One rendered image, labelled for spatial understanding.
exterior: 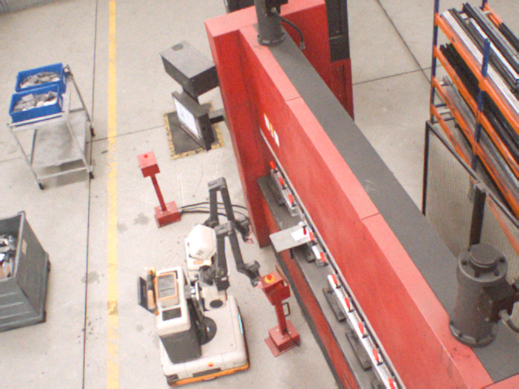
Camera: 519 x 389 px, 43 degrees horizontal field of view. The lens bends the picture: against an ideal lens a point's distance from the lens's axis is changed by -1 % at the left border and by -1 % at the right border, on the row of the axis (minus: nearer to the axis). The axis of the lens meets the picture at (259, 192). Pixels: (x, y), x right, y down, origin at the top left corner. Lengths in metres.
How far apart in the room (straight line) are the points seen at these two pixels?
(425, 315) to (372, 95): 5.14
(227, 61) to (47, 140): 3.36
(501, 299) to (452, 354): 0.41
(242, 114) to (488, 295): 3.08
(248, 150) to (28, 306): 2.36
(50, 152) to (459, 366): 5.63
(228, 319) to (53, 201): 2.80
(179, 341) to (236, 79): 1.99
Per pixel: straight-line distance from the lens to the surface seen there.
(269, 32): 4.44
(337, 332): 4.52
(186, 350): 5.14
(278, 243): 4.87
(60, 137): 7.66
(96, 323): 6.11
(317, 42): 5.02
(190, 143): 7.45
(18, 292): 5.96
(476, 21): 6.22
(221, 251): 4.33
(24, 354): 6.21
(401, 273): 3.00
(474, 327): 2.73
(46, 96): 7.16
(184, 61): 5.18
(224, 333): 5.35
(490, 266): 2.47
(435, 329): 2.83
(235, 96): 5.01
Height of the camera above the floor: 4.67
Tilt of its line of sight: 44 degrees down
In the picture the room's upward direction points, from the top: 11 degrees counter-clockwise
